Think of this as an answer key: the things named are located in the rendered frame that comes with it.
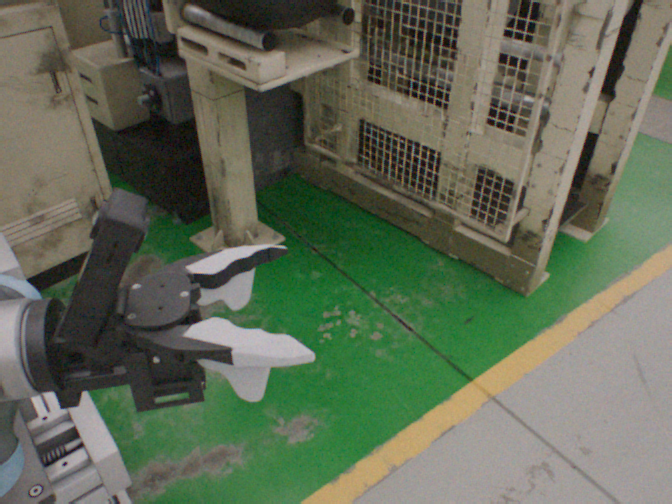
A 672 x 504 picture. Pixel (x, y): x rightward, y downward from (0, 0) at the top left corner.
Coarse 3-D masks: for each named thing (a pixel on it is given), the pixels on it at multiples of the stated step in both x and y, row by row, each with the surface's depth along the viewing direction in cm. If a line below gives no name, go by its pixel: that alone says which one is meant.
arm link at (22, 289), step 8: (0, 280) 59; (8, 280) 60; (16, 280) 60; (0, 288) 57; (8, 288) 59; (16, 288) 59; (24, 288) 60; (32, 288) 61; (0, 296) 56; (8, 296) 57; (16, 296) 59; (24, 296) 59; (32, 296) 61
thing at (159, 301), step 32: (128, 288) 45; (160, 288) 45; (192, 288) 45; (32, 320) 41; (128, 320) 41; (160, 320) 41; (192, 320) 43; (32, 352) 41; (64, 352) 43; (96, 352) 43; (128, 352) 42; (64, 384) 44; (96, 384) 45; (160, 384) 44; (192, 384) 44
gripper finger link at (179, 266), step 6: (210, 252) 50; (216, 252) 50; (186, 258) 49; (192, 258) 49; (198, 258) 49; (204, 258) 49; (168, 264) 49; (174, 264) 49; (180, 264) 49; (186, 264) 49; (162, 270) 48; (168, 270) 48; (174, 270) 48; (180, 270) 48; (186, 270) 48; (186, 276) 47; (192, 276) 48; (192, 282) 48
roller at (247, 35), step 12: (192, 12) 154; (204, 12) 152; (216, 12) 151; (204, 24) 152; (216, 24) 148; (228, 24) 146; (240, 24) 144; (228, 36) 149; (240, 36) 144; (252, 36) 141; (264, 36) 138; (276, 36) 140; (264, 48) 140
